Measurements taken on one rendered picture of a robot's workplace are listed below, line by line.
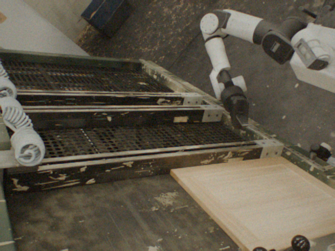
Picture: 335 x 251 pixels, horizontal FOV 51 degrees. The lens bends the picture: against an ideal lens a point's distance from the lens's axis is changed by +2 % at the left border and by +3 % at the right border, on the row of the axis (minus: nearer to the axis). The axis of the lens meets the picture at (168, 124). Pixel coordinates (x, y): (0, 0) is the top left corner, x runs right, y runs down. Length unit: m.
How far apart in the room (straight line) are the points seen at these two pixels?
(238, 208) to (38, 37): 4.02
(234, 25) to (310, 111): 1.49
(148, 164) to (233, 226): 0.33
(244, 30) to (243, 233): 0.73
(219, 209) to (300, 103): 1.86
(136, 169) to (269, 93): 2.01
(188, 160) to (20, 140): 0.59
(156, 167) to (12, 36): 3.78
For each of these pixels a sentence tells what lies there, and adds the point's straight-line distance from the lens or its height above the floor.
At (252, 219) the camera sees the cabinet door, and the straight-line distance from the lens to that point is 1.08.
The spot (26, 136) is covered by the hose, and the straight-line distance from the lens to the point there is 0.88.
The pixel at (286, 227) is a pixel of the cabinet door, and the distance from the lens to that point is 1.11.
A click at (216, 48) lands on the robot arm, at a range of 1.41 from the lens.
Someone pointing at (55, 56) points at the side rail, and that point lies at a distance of 2.36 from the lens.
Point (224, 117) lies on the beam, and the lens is 1.81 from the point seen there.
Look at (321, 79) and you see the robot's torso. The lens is 1.18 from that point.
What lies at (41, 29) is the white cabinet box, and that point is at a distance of 4.77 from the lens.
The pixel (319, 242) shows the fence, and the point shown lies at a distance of 1.07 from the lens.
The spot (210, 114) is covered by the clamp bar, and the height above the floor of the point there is 0.97.
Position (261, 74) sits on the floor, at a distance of 3.14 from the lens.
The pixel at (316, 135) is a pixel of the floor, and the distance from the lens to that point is 2.63.
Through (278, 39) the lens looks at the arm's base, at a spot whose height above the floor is 1.36.
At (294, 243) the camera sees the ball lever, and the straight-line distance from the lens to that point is 0.83.
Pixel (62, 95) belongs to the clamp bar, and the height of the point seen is 1.57.
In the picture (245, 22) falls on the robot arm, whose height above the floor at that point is 1.40.
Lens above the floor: 2.21
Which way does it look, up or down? 40 degrees down
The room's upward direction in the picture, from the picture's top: 51 degrees counter-clockwise
